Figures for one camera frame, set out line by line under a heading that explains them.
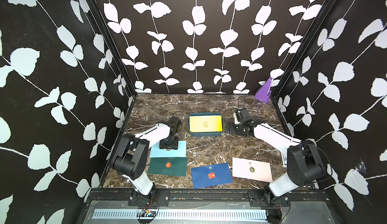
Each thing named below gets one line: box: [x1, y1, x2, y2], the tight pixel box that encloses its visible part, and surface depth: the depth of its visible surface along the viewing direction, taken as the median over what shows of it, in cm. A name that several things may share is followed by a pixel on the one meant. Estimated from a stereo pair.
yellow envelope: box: [189, 115, 224, 133], surface depth 100 cm
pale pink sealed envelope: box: [231, 157, 273, 183], surface depth 86 cm
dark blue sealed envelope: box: [190, 162, 234, 190], surface depth 83 cm
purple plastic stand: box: [254, 76, 274, 104], surface depth 115 cm
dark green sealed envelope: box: [147, 157, 189, 177], surface depth 87 cm
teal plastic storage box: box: [187, 112, 225, 137], surface depth 100 cm
